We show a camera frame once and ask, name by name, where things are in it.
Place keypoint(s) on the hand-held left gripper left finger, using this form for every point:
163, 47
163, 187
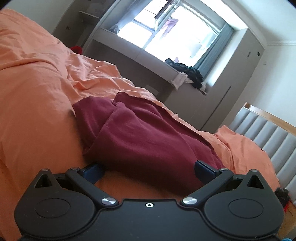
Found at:
91, 172

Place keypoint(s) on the grey window seat cabinet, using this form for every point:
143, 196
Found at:
138, 60

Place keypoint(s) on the pink hanging garment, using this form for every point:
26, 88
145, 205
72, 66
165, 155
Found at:
168, 26

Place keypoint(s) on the white garment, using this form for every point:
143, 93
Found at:
179, 80

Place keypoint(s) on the pile of dark clothes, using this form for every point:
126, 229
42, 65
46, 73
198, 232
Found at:
189, 71

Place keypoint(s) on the tall grey closed wardrobe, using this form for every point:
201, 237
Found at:
231, 81

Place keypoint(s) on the maroon long-sleeve sweater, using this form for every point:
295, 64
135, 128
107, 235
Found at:
143, 139

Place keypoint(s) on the window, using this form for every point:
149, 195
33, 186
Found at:
180, 34

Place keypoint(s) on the grey padded wooden headboard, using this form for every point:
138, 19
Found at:
270, 136

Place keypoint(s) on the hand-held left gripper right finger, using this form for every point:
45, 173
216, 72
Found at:
204, 170

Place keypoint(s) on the red object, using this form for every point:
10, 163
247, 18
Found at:
76, 49

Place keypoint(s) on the sheer blue curtain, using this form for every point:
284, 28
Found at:
129, 16

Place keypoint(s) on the open grey wardrobe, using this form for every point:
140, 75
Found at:
76, 20

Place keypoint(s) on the grey-blue curtain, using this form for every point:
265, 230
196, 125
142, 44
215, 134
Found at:
214, 48

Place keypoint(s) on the orange duvet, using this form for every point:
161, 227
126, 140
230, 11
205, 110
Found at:
34, 97

